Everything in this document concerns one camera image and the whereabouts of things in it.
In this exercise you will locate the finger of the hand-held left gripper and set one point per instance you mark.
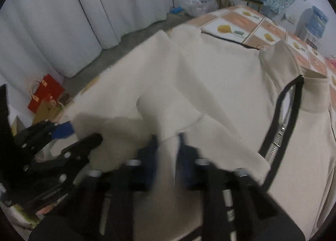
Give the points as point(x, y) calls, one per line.
point(63, 129)
point(78, 146)

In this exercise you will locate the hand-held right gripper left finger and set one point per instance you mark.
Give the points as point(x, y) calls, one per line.
point(148, 163)

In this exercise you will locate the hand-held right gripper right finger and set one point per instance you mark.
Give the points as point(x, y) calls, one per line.
point(183, 163)

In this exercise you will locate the cream zip jacket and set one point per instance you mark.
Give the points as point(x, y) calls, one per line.
point(210, 86)

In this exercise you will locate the brown paper bag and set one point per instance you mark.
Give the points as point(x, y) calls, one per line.
point(46, 112)

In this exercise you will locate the red gift bag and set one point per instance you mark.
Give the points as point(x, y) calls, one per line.
point(50, 87)

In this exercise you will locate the white curtain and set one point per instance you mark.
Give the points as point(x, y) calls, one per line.
point(52, 20)

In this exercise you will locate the bed with patterned sheet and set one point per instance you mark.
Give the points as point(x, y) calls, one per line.
point(236, 20)

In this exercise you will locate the small blue packet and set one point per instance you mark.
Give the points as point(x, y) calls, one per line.
point(176, 10)

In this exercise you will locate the clear plastic bag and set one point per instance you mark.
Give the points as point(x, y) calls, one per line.
point(199, 5)

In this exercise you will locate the pink blanket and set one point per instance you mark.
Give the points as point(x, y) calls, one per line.
point(332, 61)

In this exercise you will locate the white water dispenser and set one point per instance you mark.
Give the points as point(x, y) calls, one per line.
point(304, 29)

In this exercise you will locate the blue water bottle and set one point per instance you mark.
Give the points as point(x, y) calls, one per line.
point(319, 19)

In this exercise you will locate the white wall socket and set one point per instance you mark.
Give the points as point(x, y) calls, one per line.
point(288, 18)

